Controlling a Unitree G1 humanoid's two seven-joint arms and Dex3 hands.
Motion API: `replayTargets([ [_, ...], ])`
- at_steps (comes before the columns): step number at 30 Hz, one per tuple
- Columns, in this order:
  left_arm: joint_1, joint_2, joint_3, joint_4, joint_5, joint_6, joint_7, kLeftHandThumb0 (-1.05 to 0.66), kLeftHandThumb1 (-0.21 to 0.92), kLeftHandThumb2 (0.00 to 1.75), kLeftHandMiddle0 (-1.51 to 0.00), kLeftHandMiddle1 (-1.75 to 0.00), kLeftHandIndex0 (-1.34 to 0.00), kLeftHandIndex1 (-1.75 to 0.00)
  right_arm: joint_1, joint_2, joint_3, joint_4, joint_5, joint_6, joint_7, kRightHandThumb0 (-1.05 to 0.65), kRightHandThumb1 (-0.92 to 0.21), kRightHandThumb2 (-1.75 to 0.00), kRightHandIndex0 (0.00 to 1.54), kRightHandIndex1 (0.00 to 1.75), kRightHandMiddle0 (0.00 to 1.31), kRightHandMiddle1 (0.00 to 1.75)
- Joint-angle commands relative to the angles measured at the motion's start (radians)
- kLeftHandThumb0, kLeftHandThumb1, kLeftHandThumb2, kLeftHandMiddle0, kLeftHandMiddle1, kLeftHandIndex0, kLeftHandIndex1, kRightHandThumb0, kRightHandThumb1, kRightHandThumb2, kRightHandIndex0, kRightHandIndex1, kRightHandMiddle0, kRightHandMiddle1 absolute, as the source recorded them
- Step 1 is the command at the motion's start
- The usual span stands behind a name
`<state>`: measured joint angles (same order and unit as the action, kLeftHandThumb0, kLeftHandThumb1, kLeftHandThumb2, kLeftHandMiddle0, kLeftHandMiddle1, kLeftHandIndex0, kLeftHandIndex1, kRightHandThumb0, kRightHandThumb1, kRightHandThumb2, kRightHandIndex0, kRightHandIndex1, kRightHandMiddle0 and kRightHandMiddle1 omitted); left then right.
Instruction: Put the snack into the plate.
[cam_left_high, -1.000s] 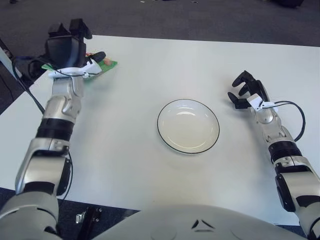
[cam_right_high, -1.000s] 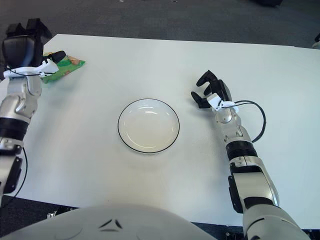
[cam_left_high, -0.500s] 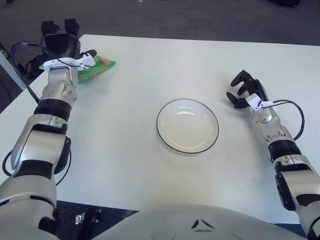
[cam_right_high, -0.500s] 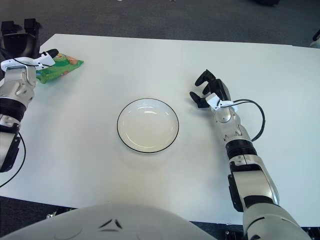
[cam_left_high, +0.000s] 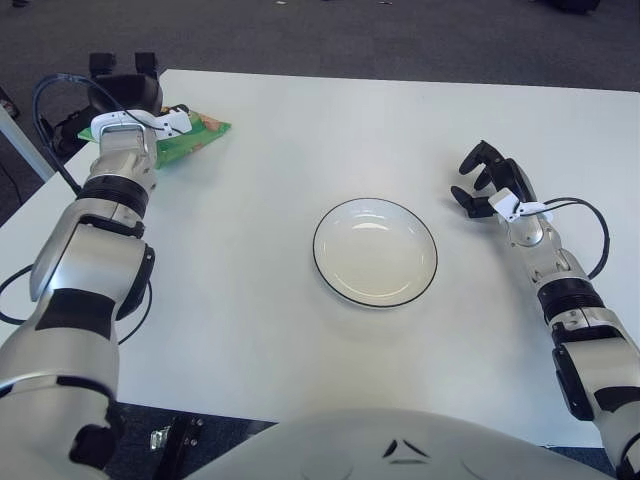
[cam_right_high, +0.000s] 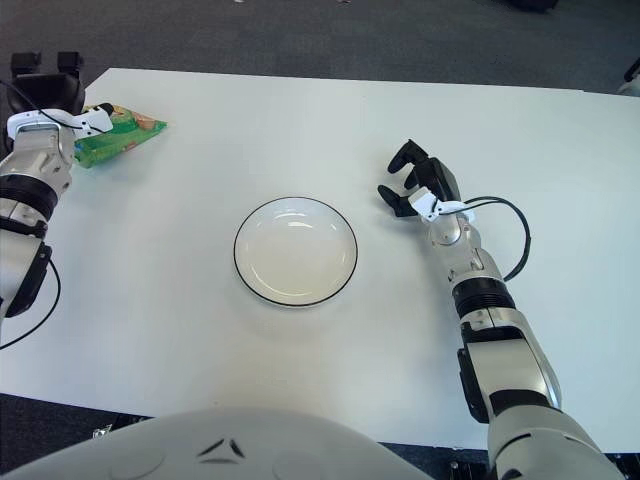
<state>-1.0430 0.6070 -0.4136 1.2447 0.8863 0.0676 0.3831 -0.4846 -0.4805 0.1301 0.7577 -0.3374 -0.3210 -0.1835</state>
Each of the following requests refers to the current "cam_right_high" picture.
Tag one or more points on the white robot torso shell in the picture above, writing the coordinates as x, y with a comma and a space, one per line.
225, 450

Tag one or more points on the white plate with black rim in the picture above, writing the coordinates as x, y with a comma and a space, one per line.
295, 252

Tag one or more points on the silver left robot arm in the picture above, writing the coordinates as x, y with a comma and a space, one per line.
30, 160

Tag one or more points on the green potato chip bag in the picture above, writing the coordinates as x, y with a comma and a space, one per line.
130, 135

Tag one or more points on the crumpled silver foil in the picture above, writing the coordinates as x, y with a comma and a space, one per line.
102, 432

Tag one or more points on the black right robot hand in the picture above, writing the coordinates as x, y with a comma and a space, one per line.
437, 177

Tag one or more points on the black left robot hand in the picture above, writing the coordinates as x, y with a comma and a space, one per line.
50, 92

